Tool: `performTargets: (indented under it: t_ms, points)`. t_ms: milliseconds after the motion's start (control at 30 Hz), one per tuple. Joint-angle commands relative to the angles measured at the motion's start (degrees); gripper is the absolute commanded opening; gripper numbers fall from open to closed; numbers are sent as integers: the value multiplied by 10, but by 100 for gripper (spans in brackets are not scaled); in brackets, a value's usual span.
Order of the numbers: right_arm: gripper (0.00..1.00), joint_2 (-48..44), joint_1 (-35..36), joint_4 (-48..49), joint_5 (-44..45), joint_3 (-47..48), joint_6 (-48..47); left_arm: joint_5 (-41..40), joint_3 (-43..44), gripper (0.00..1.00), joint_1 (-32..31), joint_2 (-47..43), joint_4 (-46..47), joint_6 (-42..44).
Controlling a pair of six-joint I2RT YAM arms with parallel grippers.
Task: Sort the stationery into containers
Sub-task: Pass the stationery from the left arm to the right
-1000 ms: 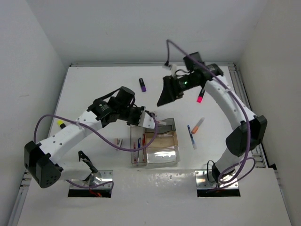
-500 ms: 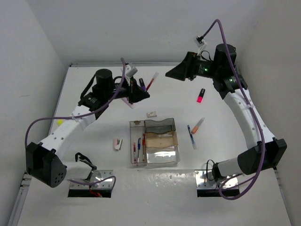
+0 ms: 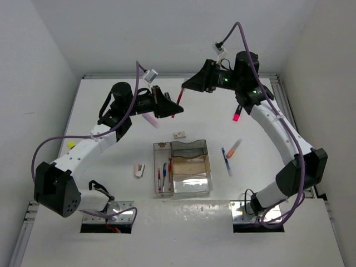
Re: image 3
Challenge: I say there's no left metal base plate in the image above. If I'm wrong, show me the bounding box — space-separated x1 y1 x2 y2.
82 201 136 225

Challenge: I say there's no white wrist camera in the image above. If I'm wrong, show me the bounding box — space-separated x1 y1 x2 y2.
142 69 158 84
212 42 226 55

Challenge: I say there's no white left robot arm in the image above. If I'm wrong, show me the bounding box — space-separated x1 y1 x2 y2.
34 82 184 217

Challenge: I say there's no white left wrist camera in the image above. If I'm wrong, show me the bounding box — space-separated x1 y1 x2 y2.
142 69 158 84

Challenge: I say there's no clear transparent tray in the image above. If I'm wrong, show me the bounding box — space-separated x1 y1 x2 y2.
173 172 213 199

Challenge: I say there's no red gel pen clear cap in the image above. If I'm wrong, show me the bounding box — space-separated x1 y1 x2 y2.
171 88 185 118

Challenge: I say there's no red gel pen in tray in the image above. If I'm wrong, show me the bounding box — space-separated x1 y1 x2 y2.
157 168 161 193

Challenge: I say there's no amber clear tray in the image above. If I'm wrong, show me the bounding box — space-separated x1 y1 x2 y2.
172 155 211 175

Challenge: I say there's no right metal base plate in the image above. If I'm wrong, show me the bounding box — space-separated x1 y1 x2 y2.
230 200 281 225

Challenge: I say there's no metal base plate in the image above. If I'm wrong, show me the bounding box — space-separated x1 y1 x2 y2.
230 200 281 225
82 201 136 225

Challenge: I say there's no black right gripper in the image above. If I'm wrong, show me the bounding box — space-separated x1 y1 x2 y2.
182 59 243 93

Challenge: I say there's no blue ballpoint pen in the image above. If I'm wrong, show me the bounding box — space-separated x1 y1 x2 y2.
162 162 167 192

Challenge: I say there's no red ballpoint pen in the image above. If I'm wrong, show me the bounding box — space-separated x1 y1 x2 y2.
169 158 172 192

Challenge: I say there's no orange pastel highlighter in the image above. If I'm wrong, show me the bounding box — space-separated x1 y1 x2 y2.
226 139 242 159

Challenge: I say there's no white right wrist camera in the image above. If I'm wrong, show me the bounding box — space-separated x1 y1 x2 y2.
212 42 226 55

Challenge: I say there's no grey clear tray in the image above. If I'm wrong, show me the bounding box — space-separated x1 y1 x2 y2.
171 140 208 158

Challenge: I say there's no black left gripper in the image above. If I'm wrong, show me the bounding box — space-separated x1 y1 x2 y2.
123 85 182 118

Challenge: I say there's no yellow black highlighter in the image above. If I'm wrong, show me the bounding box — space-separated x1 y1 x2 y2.
68 142 76 149

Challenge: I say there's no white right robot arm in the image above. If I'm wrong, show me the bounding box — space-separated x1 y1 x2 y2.
182 51 328 215

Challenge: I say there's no long smoky clear tray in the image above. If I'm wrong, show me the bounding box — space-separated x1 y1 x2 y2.
153 142 174 197

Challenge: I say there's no blue gel pen clear cap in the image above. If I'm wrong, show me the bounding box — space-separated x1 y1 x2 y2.
221 147 232 177

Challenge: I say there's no pink mini stapler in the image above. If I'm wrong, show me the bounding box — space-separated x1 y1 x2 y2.
134 164 145 179

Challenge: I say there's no pink black highlighter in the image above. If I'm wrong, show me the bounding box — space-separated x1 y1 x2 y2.
233 105 242 122

